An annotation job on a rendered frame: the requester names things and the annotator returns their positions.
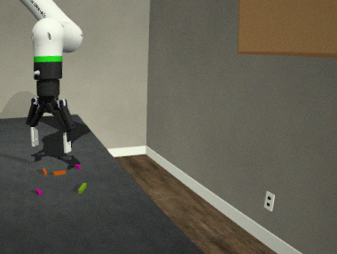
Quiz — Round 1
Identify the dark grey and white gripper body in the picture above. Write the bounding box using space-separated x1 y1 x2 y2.
36 79 59 114

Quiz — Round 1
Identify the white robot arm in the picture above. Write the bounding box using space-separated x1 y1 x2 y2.
20 0 82 81

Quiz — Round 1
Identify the lime green rod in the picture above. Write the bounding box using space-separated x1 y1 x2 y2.
78 183 87 194

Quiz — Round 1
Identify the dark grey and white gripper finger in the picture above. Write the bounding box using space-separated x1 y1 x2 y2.
26 98 44 147
46 99 75 153

